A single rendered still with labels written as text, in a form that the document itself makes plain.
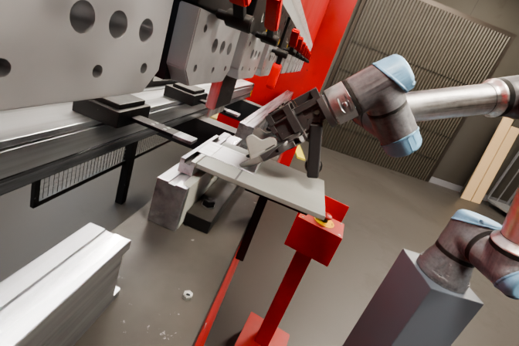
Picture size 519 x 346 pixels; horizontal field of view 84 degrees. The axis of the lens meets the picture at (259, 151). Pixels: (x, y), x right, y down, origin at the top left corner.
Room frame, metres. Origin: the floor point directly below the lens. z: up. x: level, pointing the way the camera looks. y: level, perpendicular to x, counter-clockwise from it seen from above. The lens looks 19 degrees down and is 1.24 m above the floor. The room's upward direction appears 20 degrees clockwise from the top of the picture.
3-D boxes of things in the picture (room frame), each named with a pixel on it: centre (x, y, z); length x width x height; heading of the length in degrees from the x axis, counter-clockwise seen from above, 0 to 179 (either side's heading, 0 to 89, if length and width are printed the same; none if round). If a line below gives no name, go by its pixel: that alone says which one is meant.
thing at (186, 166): (0.60, 0.11, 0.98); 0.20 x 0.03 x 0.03; 175
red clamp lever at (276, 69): (0.74, 0.04, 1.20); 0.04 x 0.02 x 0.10; 85
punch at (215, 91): (0.59, 0.11, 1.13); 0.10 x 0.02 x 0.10; 175
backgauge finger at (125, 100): (0.61, 0.27, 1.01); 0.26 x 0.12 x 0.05; 85
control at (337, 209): (0.93, -0.29, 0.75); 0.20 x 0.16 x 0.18; 166
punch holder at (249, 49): (0.57, 0.11, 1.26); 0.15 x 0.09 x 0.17; 175
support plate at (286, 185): (0.58, -0.03, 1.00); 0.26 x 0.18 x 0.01; 85
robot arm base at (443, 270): (0.82, -0.69, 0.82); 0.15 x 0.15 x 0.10
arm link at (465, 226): (0.82, -0.69, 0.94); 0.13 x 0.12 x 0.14; 12
